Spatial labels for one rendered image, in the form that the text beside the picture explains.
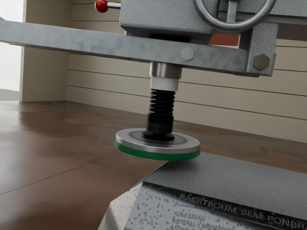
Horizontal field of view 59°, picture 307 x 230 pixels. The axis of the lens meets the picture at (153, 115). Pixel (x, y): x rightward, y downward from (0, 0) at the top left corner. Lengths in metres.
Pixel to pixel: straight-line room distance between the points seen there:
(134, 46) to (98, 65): 7.76
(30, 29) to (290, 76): 6.16
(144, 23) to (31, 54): 7.73
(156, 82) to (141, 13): 0.16
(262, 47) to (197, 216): 0.36
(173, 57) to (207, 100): 6.23
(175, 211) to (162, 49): 0.34
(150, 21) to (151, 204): 0.36
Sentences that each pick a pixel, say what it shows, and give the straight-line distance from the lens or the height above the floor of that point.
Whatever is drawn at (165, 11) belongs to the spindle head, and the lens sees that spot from 0.59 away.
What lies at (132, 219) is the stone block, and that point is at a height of 0.75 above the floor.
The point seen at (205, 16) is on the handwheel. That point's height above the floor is 1.13.
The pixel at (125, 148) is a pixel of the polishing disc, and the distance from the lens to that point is 0.62.
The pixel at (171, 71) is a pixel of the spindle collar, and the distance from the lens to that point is 0.64.
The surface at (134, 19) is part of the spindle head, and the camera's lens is 0.59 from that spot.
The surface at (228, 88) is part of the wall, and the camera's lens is 6.72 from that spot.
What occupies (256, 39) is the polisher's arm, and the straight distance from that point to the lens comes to 0.61.
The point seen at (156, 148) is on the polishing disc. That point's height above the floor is 0.86.
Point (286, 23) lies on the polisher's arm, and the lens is 0.63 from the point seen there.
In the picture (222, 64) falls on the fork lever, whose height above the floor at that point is 1.05.
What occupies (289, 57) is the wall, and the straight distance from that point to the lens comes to 6.63.
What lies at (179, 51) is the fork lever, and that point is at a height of 1.07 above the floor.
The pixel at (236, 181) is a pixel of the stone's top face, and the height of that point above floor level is 0.81.
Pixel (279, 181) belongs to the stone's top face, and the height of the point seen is 0.81.
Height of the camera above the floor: 1.01
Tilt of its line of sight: 8 degrees down
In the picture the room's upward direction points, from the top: 6 degrees clockwise
